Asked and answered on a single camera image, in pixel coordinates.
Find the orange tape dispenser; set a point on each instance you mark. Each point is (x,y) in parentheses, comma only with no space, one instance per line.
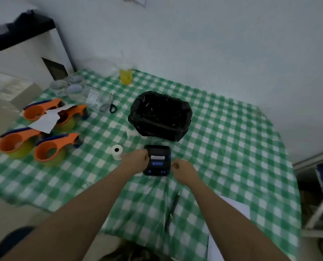
(54,149)
(40,108)
(71,114)
(14,141)

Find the clear round container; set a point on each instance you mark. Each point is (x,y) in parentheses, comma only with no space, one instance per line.
(74,79)
(58,87)
(74,91)

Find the person's left fingers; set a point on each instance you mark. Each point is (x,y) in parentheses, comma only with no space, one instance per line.
(144,159)

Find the black cloth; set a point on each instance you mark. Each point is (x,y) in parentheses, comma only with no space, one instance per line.
(22,29)

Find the large white paper sheet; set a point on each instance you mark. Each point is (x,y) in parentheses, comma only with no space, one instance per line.
(232,212)

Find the person's left hand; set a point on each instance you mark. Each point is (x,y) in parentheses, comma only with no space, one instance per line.
(134,163)

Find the bin with black bag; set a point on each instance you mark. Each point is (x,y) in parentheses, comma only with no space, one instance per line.
(160,115)

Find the white label roll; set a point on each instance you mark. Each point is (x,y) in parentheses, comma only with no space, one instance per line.
(117,152)

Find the green checked tablecloth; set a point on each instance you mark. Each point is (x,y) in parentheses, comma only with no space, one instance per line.
(232,149)

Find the dark blue stool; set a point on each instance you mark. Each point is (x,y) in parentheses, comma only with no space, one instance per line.
(10,241)

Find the white cabinet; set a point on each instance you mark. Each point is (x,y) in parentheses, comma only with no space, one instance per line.
(25,59)

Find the person's right fingers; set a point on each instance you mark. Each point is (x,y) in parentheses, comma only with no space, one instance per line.
(181,163)

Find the black portable label printer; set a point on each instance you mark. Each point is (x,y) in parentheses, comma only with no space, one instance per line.
(159,161)

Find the grey stone block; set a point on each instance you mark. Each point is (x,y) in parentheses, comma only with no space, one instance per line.
(12,91)

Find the yellow plastic cup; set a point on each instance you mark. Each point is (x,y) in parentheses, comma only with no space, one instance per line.
(126,76)

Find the person's right forearm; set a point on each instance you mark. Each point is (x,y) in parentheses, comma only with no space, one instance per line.
(226,228)

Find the person's left forearm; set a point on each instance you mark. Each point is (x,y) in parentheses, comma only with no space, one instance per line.
(77,217)

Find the person's right hand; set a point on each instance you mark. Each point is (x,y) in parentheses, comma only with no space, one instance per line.
(186,172)

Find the clear plastic bag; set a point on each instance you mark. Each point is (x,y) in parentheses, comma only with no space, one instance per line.
(92,96)

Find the black pen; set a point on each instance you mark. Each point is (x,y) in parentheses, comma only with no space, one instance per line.
(173,209)

